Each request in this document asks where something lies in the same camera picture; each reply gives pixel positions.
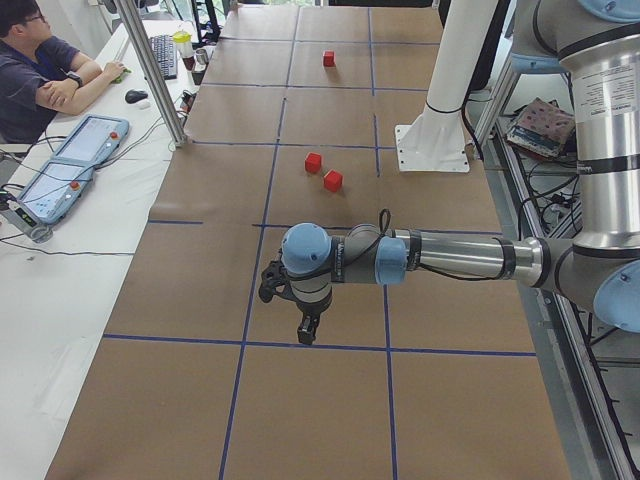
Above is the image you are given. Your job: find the teach pendant tablet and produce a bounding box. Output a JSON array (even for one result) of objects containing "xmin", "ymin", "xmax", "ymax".
[
  {"xmin": 19, "ymin": 160, "xmax": 95, "ymax": 225},
  {"xmin": 51, "ymin": 115, "xmax": 130, "ymax": 166}
]

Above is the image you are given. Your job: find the upper teach pendant tablet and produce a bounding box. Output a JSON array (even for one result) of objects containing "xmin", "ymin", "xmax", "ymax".
[{"xmin": 51, "ymin": 115, "xmax": 130, "ymax": 166}]

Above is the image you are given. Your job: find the black computer mouse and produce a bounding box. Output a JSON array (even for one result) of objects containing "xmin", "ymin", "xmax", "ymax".
[{"xmin": 124, "ymin": 89, "xmax": 148, "ymax": 104}]

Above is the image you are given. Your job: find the seated man in dark shirt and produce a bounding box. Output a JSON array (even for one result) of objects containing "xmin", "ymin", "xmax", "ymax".
[{"xmin": 1, "ymin": 1, "xmax": 126, "ymax": 144}]

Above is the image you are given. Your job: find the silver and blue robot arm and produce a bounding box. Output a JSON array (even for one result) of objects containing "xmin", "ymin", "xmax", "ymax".
[{"xmin": 259, "ymin": 1, "xmax": 639, "ymax": 344}]

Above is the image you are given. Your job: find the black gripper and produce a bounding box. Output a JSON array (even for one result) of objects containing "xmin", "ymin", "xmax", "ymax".
[{"xmin": 258, "ymin": 260, "xmax": 332, "ymax": 345}]

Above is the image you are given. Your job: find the brown paper table cover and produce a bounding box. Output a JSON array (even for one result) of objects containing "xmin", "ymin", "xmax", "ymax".
[{"xmin": 47, "ymin": 6, "xmax": 570, "ymax": 479}]

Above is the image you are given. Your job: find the yellow lid drink cup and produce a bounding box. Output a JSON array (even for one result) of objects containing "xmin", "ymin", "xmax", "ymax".
[{"xmin": 172, "ymin": 30, "xmax": 195, "ymax": 71}]

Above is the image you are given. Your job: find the lower teach pendant tablet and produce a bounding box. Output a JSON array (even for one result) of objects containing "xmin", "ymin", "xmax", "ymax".
[{"xmin": 19, "ymin": 160, "xmax": 95, "ymax": 225}]

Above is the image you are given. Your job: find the handheld scanner device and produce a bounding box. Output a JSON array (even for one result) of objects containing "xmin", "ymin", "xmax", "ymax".
[{"xmin": 1, "ymin": 188, "xmax": 53, "ymax": 243}]

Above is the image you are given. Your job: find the stack of books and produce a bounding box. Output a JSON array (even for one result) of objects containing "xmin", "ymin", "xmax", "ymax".
[{"xmin": 505, "ymin": 98, "xmax": 575, "ymax": 158}]

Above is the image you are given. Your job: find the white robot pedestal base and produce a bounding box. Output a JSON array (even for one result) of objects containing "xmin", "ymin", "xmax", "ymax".
[{"xmin": 395, "ymin": 0, "xmax": 509, "ymax": 173}]

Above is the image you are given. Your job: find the aluminium frame post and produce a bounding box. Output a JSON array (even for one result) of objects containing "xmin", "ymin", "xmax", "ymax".
[{"xmin": 114, "ymin": 0, "xmax": 187, "ymax": 147}]

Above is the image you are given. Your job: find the black keyboard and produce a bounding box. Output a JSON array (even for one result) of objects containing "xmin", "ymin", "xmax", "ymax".
[{"xmin": 149, "ymin": 35, "xmax": 178, "ymax": 80}]

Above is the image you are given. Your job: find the red cube block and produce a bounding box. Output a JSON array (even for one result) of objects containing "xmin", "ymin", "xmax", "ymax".
[
  {"xmin": 322, "ymin": 50, "xmax": 335, "ymax": 68},
  {"xmin": 304, "ymin": 152, "xmax": 322, "ymax": 174}
]

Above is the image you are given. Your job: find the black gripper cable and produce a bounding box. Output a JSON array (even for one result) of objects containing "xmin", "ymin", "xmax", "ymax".
[{"xmin": 329, "ymin": 208, "xmax": 501, "ymax": 281}]

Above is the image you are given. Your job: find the red cube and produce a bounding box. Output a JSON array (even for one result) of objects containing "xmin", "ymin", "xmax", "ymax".
[{"xmin": 323, "ymin": 170, "xmax": 343, "ymax": 193}]

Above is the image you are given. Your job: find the metal mug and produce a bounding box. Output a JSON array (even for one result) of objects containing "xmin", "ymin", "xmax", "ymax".
[{"xmin": 194, "ymin": 48, "xmax": 209, "ymax": 65}]

